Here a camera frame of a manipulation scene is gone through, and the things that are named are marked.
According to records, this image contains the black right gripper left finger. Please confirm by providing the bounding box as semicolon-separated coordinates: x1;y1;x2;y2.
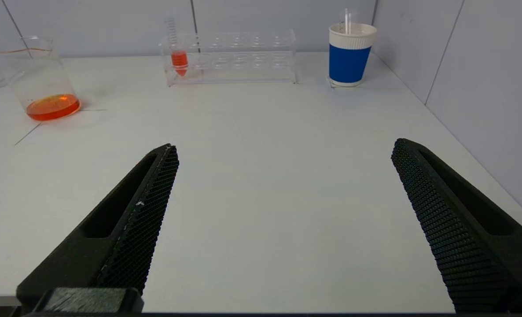
16;144;180;314

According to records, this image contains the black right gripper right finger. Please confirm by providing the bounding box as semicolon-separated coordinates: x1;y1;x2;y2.
391;138;522;314

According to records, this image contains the clear test tube yellow pigment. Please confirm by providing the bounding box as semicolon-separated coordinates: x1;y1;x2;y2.
339;9;360;35

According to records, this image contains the clear glass beaker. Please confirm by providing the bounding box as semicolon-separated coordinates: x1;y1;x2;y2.
0;36;82;122

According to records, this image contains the red pigment test tube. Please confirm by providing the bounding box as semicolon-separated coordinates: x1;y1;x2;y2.
166;18;190;78

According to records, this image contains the blue white paper cup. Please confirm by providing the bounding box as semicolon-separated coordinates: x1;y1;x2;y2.
329;23;378;87

